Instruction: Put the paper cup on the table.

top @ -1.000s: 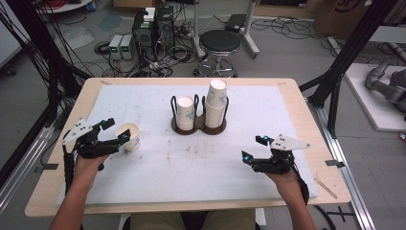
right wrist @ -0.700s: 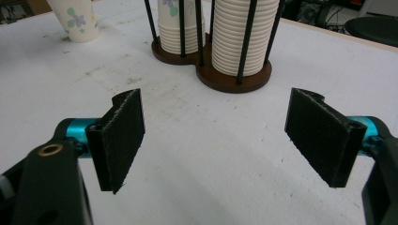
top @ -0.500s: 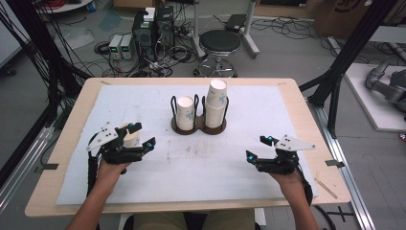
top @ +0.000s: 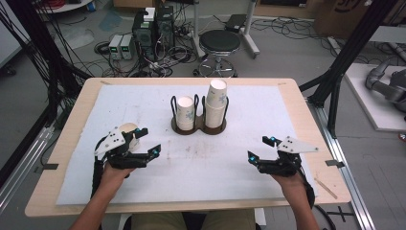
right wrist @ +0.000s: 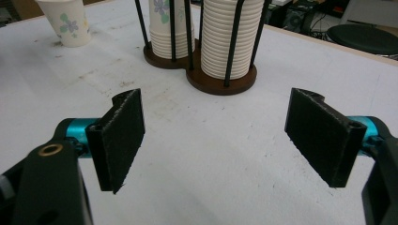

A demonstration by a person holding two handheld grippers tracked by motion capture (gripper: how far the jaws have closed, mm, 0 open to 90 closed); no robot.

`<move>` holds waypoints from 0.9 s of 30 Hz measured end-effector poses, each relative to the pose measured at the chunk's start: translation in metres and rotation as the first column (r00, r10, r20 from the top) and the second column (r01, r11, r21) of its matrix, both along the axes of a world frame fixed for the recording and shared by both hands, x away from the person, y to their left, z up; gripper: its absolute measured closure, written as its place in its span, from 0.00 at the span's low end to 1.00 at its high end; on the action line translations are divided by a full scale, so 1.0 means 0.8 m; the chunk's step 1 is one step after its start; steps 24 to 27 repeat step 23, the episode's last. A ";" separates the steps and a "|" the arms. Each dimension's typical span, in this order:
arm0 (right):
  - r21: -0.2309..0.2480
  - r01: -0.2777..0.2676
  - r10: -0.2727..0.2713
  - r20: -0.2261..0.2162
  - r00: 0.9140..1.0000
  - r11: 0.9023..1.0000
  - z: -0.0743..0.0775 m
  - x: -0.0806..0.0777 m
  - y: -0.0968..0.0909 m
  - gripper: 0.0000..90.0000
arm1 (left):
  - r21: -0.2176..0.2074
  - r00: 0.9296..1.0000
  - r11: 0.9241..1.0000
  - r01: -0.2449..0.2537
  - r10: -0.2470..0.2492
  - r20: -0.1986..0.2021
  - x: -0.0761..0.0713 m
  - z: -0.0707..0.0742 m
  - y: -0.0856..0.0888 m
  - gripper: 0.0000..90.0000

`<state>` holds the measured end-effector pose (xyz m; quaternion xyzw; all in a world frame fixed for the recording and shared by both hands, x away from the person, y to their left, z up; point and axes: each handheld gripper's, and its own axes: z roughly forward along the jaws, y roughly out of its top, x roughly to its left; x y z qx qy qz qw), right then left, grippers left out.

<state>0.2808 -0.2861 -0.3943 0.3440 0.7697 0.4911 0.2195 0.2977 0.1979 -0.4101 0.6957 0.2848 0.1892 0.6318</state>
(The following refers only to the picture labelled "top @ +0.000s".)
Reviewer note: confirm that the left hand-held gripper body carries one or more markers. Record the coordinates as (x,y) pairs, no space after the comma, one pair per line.
(121,153)

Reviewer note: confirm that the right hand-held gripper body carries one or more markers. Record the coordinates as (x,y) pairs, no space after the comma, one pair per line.
(284,161)

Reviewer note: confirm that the white paper cup blue print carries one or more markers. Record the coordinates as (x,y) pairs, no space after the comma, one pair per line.
(135,145)
(217,92)
(214,116)
(185,111)

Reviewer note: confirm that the person's left hand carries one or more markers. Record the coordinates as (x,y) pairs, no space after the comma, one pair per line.
(113,179)

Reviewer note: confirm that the person's right hand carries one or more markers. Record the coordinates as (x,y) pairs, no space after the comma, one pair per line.
(292,187)

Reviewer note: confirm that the white table mat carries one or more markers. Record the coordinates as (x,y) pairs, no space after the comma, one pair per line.
(198,172)

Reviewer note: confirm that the black tape piece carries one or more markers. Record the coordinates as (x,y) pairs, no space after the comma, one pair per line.
(48,166)
(335,163)

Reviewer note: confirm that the thin wooden stick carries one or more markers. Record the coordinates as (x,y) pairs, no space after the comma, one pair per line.
(327,189)

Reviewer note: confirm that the person's khaki trouser legs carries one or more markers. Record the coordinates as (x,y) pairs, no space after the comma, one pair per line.
(159,222)

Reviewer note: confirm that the black tape cross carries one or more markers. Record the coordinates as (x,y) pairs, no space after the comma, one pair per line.
(341,213)

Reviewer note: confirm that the grey bench power supply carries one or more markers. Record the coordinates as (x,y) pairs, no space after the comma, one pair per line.
(127,46)
(115,46)

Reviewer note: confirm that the black computer tower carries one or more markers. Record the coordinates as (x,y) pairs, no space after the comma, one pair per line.
(143,38)
(165,32)

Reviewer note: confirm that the white platform board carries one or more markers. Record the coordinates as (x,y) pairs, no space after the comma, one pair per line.
(373,108)

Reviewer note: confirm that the black round stool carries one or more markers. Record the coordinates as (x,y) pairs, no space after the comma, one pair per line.
(219,41)

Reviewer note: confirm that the small white box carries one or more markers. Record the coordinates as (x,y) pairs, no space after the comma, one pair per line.
(149,14)

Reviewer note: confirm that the flat black device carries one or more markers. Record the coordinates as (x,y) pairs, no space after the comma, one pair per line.
(235,22)

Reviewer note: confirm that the brown cardboard box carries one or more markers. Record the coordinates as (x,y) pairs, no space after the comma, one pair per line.
(338,19)

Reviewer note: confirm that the aluminium rail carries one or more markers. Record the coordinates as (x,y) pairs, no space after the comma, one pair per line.
(22,169)
(344,166)

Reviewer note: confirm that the black metal frame post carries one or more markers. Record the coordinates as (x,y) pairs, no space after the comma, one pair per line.
(48,57)
(344,60)

